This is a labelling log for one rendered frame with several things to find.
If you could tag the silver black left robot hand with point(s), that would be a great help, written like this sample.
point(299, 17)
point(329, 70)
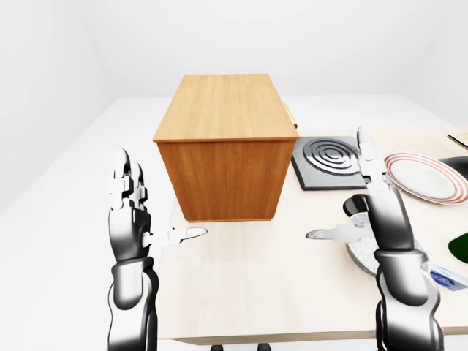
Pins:
point(126, 226)

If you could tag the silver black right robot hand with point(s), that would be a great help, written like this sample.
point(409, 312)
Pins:
point(389, 219)

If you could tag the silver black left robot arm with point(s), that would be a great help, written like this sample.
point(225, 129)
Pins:
point(128, 300)

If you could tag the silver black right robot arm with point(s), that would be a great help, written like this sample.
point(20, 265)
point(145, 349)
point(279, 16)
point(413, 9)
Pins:
point(406, 300)

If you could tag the patterned bowl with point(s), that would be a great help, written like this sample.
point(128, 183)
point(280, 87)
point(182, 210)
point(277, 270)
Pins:
point(360, 253)

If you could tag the wooden cabinet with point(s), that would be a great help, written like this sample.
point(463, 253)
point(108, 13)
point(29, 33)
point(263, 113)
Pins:
point(223, 146)

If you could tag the white plate with red rings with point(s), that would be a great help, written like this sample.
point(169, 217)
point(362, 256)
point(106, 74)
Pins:
point(420, 175)

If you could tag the dark green object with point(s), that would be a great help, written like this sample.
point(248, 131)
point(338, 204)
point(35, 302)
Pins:
point(460, 248)

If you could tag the blue and white food box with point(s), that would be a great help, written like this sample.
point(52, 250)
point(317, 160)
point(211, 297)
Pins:
point(444, 278)

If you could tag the flat dark stove plate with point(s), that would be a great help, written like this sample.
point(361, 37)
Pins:
point(321, 175)

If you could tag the small dark shape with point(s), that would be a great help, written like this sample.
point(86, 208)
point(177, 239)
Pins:
point(263, 347)
point(217, 348)

